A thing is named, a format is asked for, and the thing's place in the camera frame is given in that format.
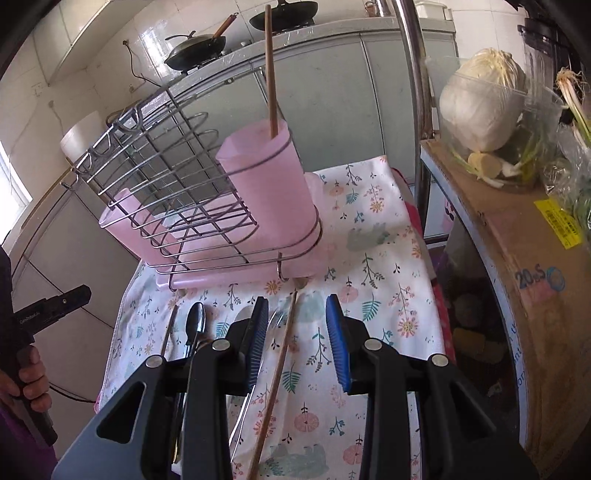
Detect pink plastic drip tray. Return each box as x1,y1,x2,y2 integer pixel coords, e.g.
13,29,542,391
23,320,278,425
154,173,333,291

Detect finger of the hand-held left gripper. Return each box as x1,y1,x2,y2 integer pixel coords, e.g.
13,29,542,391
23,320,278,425
46,285,92,324

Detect black frying pan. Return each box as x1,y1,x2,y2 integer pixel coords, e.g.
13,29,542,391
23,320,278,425
249,0,320,33

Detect wooden chopstick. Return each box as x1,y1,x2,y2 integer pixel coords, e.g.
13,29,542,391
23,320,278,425
263,4,279,139
245,290,298,480

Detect brown potato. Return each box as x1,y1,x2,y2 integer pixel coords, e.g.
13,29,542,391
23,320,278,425
455,295,485,326

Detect clear plastic container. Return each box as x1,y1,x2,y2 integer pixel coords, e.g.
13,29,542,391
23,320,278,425
425,55,566,190

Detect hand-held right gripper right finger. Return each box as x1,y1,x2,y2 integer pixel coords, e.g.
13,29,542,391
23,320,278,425
325,294,540,480

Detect blender jar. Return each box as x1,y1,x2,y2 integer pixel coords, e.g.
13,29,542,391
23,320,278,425
517,18,561,93

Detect napa cabbage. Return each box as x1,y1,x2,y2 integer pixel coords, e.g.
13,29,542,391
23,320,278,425
438,47,527,153

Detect white bucket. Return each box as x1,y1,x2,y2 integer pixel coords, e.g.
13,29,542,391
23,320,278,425
60,111,105,162

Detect person's left forearm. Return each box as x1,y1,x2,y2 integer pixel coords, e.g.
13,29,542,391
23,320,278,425
0,406,58,480

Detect pale cut vegetable stem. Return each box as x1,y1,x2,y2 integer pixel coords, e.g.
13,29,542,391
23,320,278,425
467,152,504,181

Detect metal wire utensil rack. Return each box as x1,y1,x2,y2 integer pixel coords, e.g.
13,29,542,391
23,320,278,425
60,85,324,291

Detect cardboard box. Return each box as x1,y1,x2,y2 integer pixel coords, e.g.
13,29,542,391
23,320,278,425
420,138,591,476

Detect tall pink plastic cup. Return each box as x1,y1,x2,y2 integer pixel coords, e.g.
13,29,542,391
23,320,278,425
215,117,321,266

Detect floral printed cloth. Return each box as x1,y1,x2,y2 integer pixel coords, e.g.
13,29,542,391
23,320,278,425
95,154,455,480

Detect metal spoon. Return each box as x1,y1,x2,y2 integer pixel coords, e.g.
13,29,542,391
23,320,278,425
172,302,208,464

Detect yellow vegetable piece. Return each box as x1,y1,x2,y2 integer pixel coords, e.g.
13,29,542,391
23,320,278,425
455,328,485,356

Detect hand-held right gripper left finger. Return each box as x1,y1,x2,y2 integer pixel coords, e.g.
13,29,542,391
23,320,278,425
51,296,269,480

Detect clear plastic spoon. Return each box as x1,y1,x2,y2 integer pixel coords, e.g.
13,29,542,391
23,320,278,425
228,307,289,457

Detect clear plastic bag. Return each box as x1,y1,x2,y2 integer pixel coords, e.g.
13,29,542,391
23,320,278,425
542,124,591,232

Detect thin metal utensil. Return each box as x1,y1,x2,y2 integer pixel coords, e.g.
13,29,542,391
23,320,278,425
159,305,180,357

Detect person's left hand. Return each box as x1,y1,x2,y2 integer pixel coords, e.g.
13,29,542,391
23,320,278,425
0,345,49,414

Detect green onions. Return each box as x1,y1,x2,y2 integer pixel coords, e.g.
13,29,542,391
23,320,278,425
556,67,591,148

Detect wok with wooden handle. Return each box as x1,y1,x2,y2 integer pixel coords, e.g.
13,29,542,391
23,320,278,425
164,13,239,72

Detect grey kitchen cabinet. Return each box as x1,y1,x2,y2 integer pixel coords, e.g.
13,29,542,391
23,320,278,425
9,28,458,324

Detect pink printed bag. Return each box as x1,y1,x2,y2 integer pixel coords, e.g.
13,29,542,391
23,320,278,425
438,198,458,236

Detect metal pole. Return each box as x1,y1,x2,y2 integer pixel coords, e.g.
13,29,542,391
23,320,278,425
397,0,437,241

